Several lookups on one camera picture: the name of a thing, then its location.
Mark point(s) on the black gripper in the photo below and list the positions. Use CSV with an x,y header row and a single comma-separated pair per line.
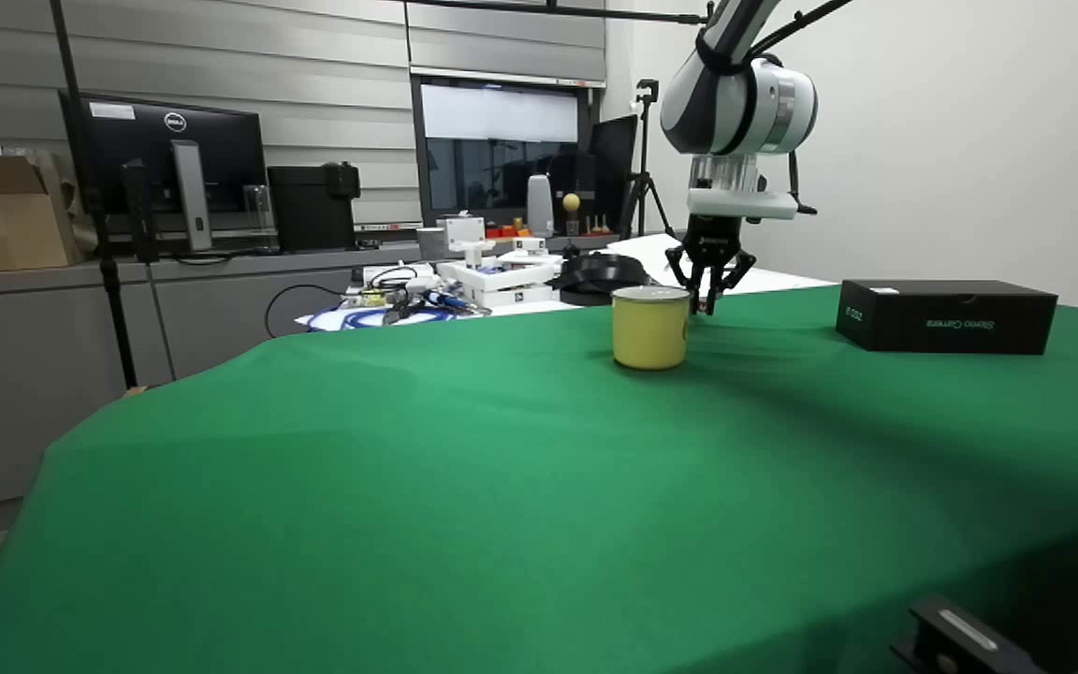
x,y
713,233

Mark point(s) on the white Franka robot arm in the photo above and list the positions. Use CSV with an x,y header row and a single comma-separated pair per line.
x,y
737,116

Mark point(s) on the yellow enamel mug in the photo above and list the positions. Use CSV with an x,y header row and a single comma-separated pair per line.
x,y
650,327

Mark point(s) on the white table surface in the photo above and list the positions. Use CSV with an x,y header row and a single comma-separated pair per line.
x,y
764,278

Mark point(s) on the black bag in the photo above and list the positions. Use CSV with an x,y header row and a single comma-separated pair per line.
x,y
598,275

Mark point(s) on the white bottle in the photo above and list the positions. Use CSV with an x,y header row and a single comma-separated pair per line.
x,y
541,205

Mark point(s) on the white electronics clutter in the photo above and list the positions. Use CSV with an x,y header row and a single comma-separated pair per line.
x,y
496,269

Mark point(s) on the black rectangular cardboard box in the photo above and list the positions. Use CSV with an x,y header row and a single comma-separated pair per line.
x,y
945,318

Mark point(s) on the green tablecloth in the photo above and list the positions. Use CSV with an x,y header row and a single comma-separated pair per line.
x,y
541,500

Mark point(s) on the black computer case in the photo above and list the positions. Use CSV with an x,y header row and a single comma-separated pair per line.
x,y
311,207

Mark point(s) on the black Dell monitor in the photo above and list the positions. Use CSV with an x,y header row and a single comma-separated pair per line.
x,y
167,164

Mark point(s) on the black pole stand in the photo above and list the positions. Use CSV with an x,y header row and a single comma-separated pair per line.
x,y
92,189

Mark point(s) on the grey cabinet desk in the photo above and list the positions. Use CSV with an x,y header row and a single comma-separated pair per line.
x,y
27,375

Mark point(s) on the brown cardboard box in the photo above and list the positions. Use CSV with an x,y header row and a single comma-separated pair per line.
x,y
2,212

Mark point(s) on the black camera tripod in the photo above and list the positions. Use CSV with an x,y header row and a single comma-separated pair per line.
x,y
645,164

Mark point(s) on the large wall display screen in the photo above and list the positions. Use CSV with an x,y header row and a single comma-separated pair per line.
x,y
502,151

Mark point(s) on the black camera device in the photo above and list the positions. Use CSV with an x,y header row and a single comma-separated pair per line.
x,y
990,639

